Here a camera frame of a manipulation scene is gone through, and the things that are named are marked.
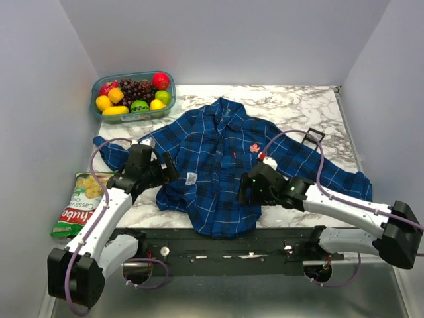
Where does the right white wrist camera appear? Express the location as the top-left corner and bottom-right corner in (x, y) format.
(258, 152), (278, 170)

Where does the blue plaid shirt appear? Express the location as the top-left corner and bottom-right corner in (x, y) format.
(93, 97), (374, 240)

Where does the black front mounting rail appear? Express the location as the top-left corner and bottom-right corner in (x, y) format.
(110, 226), (344, 277)

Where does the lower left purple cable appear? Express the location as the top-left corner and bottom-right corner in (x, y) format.
(124, 256), (170, 290)

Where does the red apple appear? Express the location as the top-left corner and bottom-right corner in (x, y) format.
(152, 72), (170, 90)

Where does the pink dragon fruit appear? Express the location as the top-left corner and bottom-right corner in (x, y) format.
(99, 80), (119, 96)

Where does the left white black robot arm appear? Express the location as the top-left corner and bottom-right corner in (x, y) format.
(47, 143), (178, 309)

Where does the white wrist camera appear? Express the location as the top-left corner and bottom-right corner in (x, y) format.
(138, 138), (157, 161)
(258, 152), (278, 170)

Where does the yellow lemon left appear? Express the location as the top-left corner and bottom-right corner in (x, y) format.
(95, 95), (113, 113)

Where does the yellow lemon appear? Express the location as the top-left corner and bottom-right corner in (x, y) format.
(150, 99), (166, 111)
(95, 95), (113, 113)

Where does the yellow lemon right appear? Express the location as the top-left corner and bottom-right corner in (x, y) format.
(150, 99), (166, 111)

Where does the yellow mango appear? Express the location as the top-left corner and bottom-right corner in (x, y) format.
(102, 105), (129, 116)

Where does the purple grape bunch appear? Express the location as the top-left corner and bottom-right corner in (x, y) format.
(119, 79), (157, 107)

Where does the purple cable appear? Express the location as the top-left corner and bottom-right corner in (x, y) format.
(260, 129), (424, 258)
(124, 256), (170, 290)
(64, 138), (133, 317)
(307, 253), (362, 288)

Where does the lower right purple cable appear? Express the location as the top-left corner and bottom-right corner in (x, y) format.
(307, 253), (362, 288)

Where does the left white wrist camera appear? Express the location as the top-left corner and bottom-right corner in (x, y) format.
(138, 138), (157, 161)

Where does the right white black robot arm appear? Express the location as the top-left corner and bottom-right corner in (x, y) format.
(237, 162), (423, 270)

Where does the clear teal fruit container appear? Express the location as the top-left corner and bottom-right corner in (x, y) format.
(90, 71), (176, 123)

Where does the green red snack bag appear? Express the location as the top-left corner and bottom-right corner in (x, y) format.
(50, 172), (114, 238)

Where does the orange fruit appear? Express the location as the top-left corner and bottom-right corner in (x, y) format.
(107, 87), (124, 104)

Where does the green lime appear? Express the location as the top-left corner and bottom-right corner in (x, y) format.
(155, 90), (172, 105)

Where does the brooch box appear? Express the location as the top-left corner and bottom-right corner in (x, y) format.
(301, 127), (326, 145)

